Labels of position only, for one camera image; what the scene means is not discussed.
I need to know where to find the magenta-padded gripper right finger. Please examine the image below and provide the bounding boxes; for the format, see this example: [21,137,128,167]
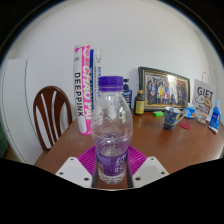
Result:
[125,145,170,189]

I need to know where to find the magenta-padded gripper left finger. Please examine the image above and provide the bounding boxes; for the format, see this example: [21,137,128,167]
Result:
[55,145,100,189]

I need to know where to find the clear purple-capped water bottle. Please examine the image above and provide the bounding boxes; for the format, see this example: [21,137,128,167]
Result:
[90,75,134,185]

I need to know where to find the blue yellow patterned mug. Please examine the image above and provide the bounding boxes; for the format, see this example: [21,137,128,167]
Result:
[163,106,185,131]

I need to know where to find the small green packet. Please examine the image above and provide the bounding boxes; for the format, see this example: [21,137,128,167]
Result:
[152,110,165,118]

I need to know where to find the flat round red coaster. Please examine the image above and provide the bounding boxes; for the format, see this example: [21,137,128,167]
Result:
[179,122,192,131]

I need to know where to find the dark brown wooden chair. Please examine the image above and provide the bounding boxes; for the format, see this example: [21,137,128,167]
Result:
[32,85,74,152]

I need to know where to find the amber pump bottle yellow label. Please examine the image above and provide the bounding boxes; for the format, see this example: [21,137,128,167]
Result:
[133,88,146,116]

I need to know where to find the blue tissue pack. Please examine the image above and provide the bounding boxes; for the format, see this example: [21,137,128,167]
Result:
[183,103,197,120]

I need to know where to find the small colourful snack pack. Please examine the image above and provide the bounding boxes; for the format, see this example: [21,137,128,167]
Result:
[196,116,208,126]

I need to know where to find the pink white shuttlecock tube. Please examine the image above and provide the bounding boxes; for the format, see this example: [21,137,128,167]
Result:
[73,44,93,136]

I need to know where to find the framed group photo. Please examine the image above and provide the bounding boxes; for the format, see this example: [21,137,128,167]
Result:
[137,66,191,112]

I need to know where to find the white flat panel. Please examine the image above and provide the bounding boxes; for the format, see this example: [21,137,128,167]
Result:
[0,58,44,166]

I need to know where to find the blue detergent bottle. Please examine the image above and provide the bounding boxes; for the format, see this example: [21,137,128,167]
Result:
[208,100,223,131]

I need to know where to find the white paper gift bag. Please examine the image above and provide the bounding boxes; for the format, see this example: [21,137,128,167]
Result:
[192,71,217,122]

